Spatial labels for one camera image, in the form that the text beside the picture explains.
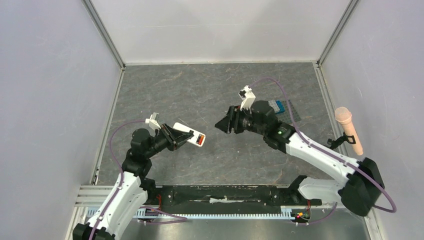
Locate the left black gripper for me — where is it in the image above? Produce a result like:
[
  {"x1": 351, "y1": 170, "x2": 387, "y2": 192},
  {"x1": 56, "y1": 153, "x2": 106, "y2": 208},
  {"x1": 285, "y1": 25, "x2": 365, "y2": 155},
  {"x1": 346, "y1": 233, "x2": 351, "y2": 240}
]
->
[{"x1": 145, "y1": 122, "x2": 193, "y2": 159}]

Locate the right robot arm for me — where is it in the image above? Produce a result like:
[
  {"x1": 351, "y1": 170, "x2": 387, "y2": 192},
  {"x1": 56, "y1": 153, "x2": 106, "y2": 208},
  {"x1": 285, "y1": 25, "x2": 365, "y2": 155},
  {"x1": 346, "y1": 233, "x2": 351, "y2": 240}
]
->
[{"x1": 214, "y1": 100, "x2": 385, "y2": 217}]

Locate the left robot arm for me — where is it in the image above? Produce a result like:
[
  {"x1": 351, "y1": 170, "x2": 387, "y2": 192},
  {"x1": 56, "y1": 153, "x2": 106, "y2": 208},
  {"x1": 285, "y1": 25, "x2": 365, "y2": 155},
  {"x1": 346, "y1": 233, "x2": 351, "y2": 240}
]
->
[{"x1": 72, "y1": 122, "x2": 205, "y2": 240}]

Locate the grey lego brick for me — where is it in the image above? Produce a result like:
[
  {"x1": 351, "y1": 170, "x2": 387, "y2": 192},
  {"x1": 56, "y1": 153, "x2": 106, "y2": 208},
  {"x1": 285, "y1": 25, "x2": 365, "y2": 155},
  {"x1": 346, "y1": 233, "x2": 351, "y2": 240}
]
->
[{"x1": 268, "y1": 100, "x2": 281, "y2": 113}]

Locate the blue lego brick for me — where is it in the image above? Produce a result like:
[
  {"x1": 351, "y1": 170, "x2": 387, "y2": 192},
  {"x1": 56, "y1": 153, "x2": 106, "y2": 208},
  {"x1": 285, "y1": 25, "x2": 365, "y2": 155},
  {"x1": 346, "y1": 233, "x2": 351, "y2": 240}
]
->
[{"x1": 268, "y1": 100, "x2": 285, "y2": 115}]

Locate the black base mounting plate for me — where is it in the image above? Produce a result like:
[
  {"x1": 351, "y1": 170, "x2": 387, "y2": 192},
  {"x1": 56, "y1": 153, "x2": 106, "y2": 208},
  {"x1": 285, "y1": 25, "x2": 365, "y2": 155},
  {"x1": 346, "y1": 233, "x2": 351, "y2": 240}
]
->
[{"x1": 145, "y1": 185, "x2": 322, "y2": 214}]

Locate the grey lego baseplate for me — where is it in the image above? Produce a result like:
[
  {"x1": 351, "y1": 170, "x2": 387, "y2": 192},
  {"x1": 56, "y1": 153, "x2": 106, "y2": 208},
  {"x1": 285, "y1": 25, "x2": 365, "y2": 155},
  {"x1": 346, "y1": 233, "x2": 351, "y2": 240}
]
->
[{"x1": 278, "y1": 100, "x2": 301, "y2": 124}]

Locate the black microphone stand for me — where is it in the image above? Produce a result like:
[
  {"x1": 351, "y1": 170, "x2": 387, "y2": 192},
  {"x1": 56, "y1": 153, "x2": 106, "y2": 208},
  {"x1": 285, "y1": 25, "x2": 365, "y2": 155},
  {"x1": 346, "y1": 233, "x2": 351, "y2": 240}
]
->
[{"x1": 327, "y1": 132, "x2": 357, "y2": 150}]

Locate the pink microphone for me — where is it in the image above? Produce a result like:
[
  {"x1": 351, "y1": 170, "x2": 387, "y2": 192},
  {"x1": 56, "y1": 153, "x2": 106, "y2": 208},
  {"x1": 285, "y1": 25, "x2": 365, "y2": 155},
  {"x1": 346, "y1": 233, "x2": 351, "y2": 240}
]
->
[{"x1": 334, "y1": 106, "x2": 364, "y2": 156}]

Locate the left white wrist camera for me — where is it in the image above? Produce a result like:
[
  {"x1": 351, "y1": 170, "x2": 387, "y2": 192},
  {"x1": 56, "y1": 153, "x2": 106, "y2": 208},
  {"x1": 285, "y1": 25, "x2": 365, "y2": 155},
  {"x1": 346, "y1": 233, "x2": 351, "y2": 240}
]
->
[{"x1": 145, "y1": 112, "x2": 161, "y2": 130}]

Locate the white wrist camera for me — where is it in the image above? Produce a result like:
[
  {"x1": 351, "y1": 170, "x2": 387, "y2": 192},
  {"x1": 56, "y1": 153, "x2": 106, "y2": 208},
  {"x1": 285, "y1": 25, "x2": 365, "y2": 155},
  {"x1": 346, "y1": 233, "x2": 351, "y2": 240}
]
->
[
  {"x1": 145, "y1": 112, "x2": 161, "y2": 130},
  {"x1": 238, "y1": 85, "x2": 256, "y2": 111}
]

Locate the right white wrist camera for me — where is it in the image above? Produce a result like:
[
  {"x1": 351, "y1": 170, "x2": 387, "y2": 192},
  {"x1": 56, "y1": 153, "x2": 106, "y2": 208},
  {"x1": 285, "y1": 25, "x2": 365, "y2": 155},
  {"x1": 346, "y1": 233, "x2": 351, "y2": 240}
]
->
[{"x1": 238, "y1": 85, "x2": 256, "y2": 111}]

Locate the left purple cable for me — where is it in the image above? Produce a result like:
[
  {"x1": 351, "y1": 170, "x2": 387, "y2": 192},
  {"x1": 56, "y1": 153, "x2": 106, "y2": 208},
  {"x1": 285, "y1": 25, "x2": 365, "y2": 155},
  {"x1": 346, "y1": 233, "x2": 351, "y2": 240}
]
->
[{"x1": 87, "y1": 119, "x2": 188, "y2": 240}]

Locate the purple cable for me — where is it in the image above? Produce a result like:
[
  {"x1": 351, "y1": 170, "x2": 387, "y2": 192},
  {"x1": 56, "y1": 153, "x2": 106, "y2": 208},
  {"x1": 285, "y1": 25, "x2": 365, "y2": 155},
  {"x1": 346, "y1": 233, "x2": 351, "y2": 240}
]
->
[
  {"x1": 248, "y1": 77, "x2": 397, "y2": 226},
  {"x1": 87, "y1": 119, "x2": 188, "y2": 240}
]

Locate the white slotted cable duct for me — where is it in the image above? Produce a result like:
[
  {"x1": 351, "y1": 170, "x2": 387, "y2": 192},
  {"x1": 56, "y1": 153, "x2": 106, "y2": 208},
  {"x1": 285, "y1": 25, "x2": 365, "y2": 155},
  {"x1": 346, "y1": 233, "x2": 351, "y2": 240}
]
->
[{"x1": 133, "y1": 207, "x2": 310, "y2": 221}]

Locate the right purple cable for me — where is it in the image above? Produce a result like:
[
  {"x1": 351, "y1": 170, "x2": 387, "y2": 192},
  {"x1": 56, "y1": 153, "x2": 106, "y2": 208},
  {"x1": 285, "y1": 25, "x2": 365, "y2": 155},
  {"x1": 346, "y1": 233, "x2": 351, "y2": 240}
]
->
[{"x1": 248, "y1": 77, "x2": 397, "y2": 226}]

